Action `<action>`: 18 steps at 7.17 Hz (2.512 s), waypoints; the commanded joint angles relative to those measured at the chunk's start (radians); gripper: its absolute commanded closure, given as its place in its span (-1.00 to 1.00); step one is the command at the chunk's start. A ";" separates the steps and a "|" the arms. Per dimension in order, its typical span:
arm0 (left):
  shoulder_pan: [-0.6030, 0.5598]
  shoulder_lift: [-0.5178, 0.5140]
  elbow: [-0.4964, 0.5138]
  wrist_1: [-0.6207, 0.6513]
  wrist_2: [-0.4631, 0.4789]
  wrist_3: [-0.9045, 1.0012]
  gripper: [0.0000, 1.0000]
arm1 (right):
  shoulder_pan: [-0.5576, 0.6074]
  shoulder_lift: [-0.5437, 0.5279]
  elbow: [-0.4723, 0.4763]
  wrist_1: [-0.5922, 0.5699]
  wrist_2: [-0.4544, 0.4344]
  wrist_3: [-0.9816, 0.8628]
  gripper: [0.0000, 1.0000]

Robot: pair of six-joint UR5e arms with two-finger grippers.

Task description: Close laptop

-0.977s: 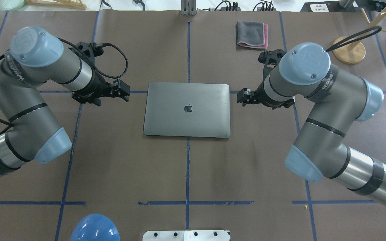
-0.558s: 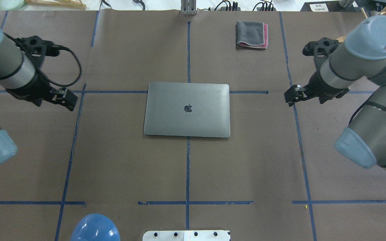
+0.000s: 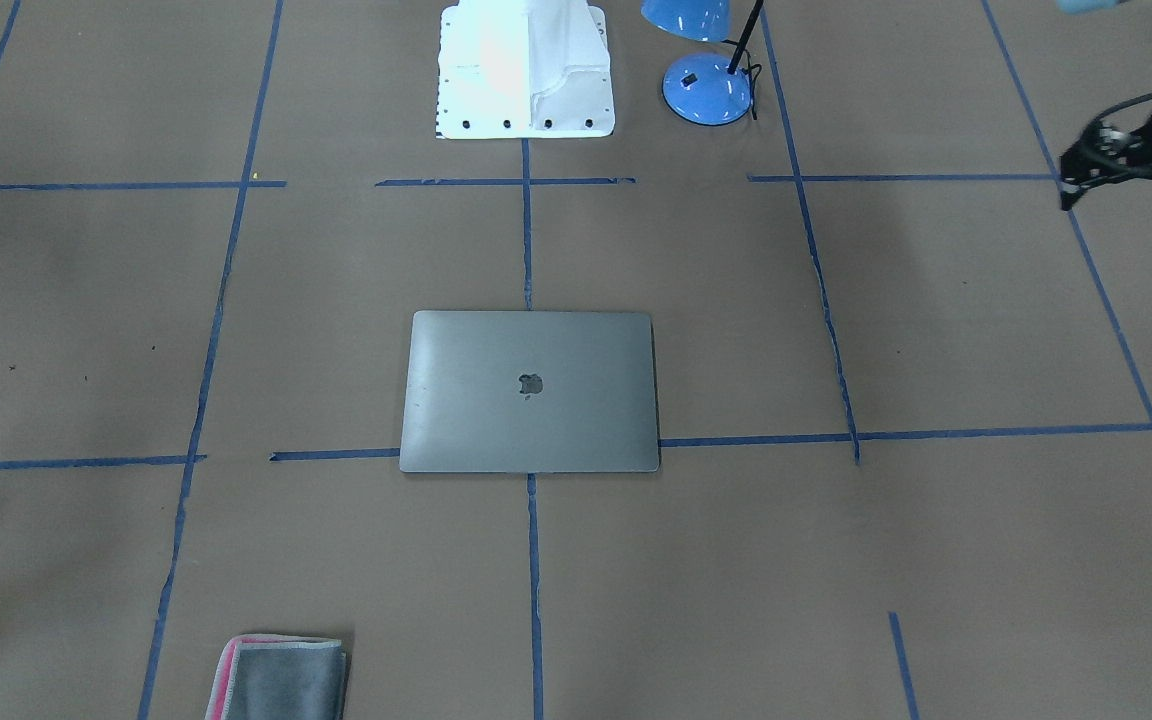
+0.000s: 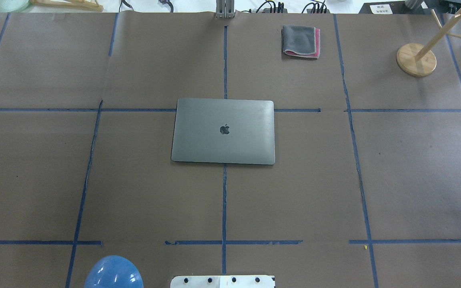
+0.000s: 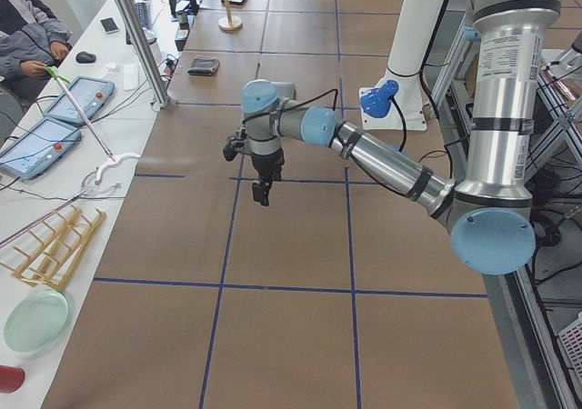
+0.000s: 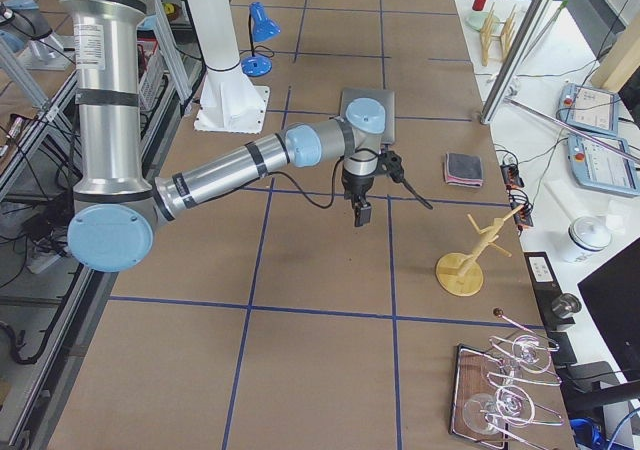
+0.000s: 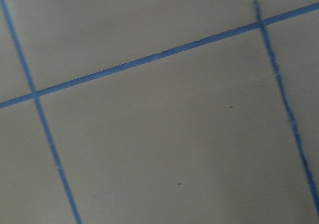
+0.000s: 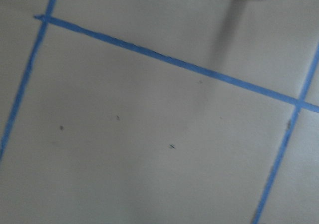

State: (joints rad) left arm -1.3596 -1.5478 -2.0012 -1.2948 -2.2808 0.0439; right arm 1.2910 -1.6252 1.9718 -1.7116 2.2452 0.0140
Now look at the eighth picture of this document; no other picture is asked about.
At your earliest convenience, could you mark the blue tape strip crosswise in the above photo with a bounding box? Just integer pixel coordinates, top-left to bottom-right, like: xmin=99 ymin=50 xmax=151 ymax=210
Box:
xmin=34 ymin=15 xmax=319 ymax=113

